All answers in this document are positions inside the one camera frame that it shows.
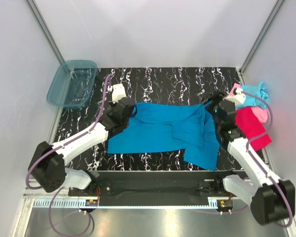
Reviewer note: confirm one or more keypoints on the right aluminium frame post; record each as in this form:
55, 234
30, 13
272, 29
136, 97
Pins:
263, 32

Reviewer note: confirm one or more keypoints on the left aluminium frame post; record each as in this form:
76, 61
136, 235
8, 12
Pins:
45, 30

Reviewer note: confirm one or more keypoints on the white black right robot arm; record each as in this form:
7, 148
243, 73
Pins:
270, 199

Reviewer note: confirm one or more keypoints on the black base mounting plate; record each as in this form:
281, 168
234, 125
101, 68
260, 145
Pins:
155, 188

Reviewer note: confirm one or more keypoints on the aluminium frame post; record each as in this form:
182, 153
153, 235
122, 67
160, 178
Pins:
45, 30
263, 32

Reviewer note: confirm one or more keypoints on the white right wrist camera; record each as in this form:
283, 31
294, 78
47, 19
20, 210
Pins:
237, 97

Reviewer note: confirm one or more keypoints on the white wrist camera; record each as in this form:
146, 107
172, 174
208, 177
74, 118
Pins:
237, 97
117, 92

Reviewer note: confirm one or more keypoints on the light pink t shirt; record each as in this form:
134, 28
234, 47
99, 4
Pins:
260, 113

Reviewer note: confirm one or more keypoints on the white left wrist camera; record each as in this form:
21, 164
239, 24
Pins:
117, 92

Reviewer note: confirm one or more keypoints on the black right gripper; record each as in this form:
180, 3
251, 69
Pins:
216, 97

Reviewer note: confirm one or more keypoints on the cyan t shirt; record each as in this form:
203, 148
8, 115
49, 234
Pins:
256, 96

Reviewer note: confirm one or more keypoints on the teal transparent plastic bin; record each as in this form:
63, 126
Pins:
72, 84

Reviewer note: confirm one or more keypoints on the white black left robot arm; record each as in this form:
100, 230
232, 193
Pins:
48, 165

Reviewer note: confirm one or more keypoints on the magenta t shirt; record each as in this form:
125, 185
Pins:
250, 125

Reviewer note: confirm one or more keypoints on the blue t shirt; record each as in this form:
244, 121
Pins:
165, 128

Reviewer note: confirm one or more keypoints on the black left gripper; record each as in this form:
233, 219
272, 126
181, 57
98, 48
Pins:
113, 105

